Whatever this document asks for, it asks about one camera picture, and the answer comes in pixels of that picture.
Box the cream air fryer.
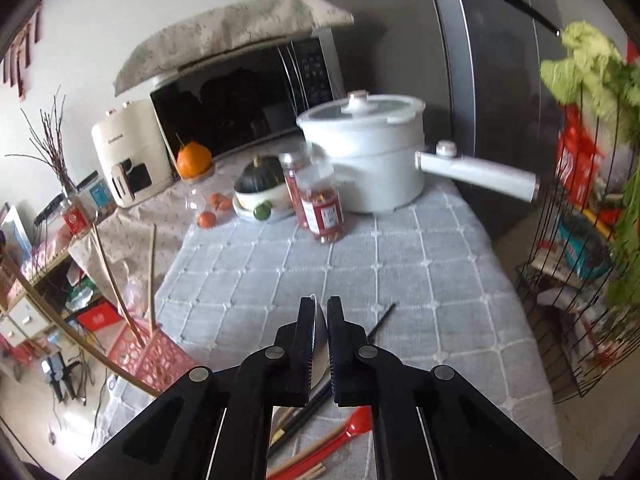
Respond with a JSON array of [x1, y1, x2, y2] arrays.
[[91, 99, 173, 208]]

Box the red hanging decoration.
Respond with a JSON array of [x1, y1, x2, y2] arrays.
[[2, 2, 45, 97]]

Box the black wire rack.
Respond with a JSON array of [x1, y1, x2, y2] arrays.
[[515, 90, 640, 403]]

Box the red box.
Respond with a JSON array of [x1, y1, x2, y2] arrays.
[[75, 302, 126, 333]]

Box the teal packet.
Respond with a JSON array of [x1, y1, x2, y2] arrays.
[[557, 212, 613, 281]]

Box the red plastic spoon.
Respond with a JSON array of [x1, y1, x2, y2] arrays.
[[267, 406, 374, 480]]

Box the grey quilted tablecloth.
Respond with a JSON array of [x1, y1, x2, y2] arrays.
[[107, 155, 563, 480]]

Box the grey refrigerator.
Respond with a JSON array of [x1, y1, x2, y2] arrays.
[[422, 0, 631, 251]]

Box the orange pumpkin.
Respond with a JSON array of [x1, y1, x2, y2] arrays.
[[176, 141, 213, 180]]

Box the glass jar with red label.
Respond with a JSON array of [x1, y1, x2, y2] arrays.
[[60, 192, 93, 236]]

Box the clear jar with red contents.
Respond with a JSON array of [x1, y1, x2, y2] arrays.
[[295, 157, 346, 246], [279, 151, 313, 230]]

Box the thin wooden stick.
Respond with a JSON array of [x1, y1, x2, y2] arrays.
[[91, 225, 147, 347]]

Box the white electric pot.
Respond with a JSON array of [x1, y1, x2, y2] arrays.
[[300, 110, 541, 214]]

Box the clear container with blue label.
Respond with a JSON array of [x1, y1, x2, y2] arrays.
[[75, 172, 117, 222]]

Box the black chopstick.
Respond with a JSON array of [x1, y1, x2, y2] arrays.
[[280, 382, 332, 433], [269, 303, 397, 456]]

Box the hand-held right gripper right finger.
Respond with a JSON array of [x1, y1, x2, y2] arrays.
[[326, 296, 576, 480]]

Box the wooden chopstick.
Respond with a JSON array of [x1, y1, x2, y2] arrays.
[[282, 464, 327, 480], [271, 406, 301, 436]]

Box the dark green squash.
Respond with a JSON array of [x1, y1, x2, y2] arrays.
[[234, 155, 287, 195]]

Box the black microwave oven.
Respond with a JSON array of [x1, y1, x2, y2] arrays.
[[150, 30, 346, 171]]

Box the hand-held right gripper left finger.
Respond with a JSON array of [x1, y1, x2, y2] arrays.
[[67, 296, 326, 480]]

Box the napa cabbage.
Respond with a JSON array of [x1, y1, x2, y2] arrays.
[[540, 21, 638, 121]]

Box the wooden shelf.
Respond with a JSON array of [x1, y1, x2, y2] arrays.
[[0, 245, 101, 361]]

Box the dry twigs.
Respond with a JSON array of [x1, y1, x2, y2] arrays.
[[5, 85, 81, 196]]

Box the white bowl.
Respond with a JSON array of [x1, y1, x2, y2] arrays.
[[232, 185, 296, 222]]

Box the green leafy vegetable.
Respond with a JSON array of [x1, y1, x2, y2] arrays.
[[602, 60, 640, 311]]

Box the beige floral tablecloth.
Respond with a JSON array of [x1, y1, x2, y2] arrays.
[[67, 150, 281, 281]]

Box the beige floral cover cloth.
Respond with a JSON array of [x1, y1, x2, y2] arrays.
[[114, 0, 355, 97]]

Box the pink plastic crate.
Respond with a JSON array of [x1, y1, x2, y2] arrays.
[[107, 317, 198, 393]]

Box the red snack packet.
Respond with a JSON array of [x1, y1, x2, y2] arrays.
[[556, 105, 608, 208]]

